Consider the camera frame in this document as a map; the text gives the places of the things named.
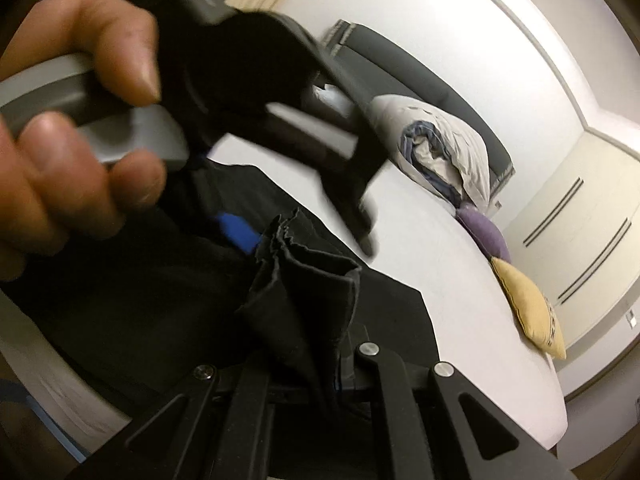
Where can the purple cushion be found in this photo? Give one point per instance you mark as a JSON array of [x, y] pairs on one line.
[[482, 232]]

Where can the white grey duvet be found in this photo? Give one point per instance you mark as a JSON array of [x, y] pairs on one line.
[[450, 145]]

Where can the white bed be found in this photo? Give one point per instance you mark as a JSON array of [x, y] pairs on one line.
[[450, 285]]

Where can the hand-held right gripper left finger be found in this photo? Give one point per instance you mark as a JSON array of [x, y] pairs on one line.
[[250, 400]]

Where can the person's left hand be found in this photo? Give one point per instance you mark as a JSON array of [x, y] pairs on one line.
[[60, 190]]

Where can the white wall switch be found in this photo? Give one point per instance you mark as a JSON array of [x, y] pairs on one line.
[[632, 320]]

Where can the white wardrobe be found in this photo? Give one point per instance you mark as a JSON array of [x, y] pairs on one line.
[[590, 170]]

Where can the grey padded headboard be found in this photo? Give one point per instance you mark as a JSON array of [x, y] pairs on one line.
[[425, 70]]

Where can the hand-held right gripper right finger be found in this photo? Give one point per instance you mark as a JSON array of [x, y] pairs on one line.
[[387, 385]]

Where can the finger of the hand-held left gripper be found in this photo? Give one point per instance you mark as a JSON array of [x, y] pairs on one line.
[[237, 232], [350, 180]]

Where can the yellow cushion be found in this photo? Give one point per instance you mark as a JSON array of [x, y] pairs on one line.
[[530, 305]]

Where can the black pants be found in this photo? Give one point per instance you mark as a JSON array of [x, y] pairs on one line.
[[150, 320]]

